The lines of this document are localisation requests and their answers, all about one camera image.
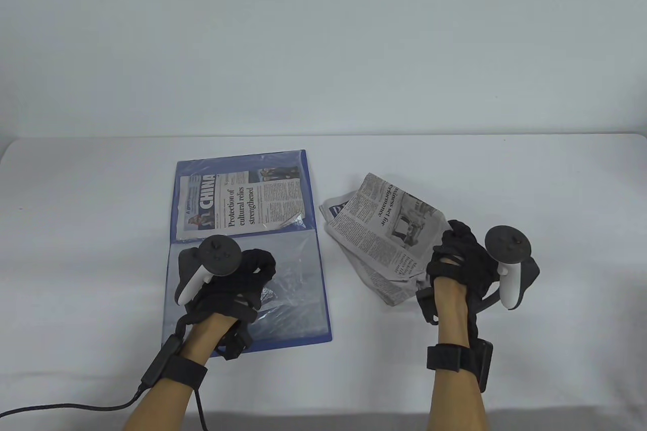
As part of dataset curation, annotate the person's left hand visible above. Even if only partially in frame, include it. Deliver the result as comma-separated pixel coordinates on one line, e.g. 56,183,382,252
186,248,278,331

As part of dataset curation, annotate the person's right hand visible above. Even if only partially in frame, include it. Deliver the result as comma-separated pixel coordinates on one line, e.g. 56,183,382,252
426,220,501,310

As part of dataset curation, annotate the person's left forearm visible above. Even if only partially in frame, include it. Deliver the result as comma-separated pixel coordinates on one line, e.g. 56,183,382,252
123,312,239,431

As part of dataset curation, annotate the person's right forearm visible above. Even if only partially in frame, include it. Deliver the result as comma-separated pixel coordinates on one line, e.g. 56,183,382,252
427,278,490,431

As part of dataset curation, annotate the white and black left controller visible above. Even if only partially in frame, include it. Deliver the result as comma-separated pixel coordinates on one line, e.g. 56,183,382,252
175,235,242,306

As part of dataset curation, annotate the white and black controller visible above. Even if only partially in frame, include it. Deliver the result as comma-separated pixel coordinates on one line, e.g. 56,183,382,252
484,225,540,310
175,235,242,306

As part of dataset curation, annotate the blue clear-pocket folder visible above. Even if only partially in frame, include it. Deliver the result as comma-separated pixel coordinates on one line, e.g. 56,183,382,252
164,149,335,356

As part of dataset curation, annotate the white and black right controller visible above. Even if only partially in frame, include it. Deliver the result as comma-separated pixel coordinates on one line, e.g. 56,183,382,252
484,225,540,310

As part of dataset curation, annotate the newspaper sheet inside folder pocket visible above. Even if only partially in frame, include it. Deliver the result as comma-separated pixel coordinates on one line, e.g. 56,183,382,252
176,167,308,243

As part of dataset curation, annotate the folded crumpled newspaper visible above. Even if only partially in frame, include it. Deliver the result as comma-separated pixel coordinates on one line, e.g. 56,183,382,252
319,173,451,307

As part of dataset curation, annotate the black left wrist sensor box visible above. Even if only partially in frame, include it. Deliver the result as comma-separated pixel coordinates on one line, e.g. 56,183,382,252
141,334,181,389

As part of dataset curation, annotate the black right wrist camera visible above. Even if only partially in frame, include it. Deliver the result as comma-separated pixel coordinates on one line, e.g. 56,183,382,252
416,286,441,325

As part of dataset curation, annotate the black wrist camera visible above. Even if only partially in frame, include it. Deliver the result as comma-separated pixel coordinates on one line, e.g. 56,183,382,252
416,286,441,325
215,322,254,361

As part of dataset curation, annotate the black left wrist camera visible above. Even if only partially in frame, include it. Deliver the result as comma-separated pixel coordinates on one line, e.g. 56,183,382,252
215,322,254,361

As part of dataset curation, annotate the black right wrist strap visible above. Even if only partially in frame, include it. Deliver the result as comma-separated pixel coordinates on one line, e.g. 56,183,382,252
427,343,494,392

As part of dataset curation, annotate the black wrist strap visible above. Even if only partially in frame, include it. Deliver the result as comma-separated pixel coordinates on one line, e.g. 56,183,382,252
152,354,208,391
427,343,494,392

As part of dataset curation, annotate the black left wrist strap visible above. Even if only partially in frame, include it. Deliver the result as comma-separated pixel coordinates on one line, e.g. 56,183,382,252
152,354,208,391

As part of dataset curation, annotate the black cable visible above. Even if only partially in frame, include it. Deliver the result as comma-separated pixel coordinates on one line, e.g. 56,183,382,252
0,383,209,431

